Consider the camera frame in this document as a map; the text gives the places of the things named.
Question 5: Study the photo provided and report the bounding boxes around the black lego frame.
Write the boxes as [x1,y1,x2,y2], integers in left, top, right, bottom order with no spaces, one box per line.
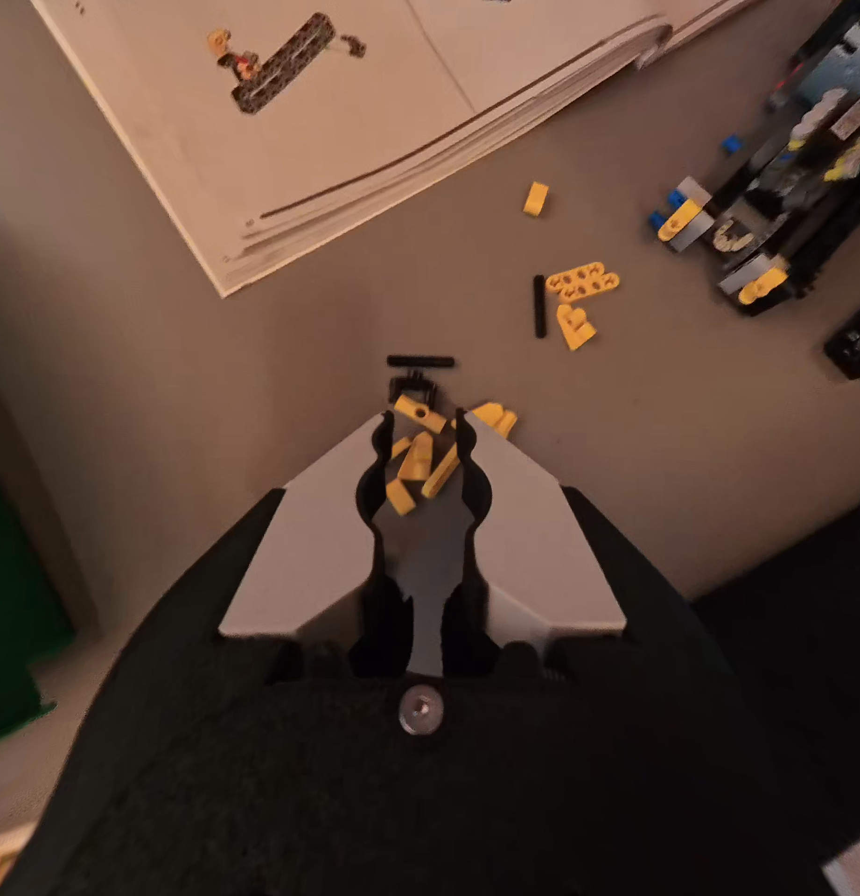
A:
[824,297,860,382]

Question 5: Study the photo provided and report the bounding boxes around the lego car model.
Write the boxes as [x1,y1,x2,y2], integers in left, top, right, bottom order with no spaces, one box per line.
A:
[647,0,860,317]

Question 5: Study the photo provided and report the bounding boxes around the lego instruction booklet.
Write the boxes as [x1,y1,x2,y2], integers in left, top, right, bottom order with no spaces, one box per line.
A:
[29,0,763,300]

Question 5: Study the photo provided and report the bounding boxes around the loose yellow lego beams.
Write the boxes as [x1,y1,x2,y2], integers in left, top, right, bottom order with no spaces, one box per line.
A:
[384,181,621,518]

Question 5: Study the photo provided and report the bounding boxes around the small black lego connector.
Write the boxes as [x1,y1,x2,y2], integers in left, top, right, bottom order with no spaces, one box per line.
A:
[388,371,440,406]

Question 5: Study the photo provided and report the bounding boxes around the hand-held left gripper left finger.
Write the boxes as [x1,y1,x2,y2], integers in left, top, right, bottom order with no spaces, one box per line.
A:
[218,412,396,639]

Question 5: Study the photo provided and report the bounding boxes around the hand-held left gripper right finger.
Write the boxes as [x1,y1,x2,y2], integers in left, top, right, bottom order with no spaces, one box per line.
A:
[454,408,628,650]

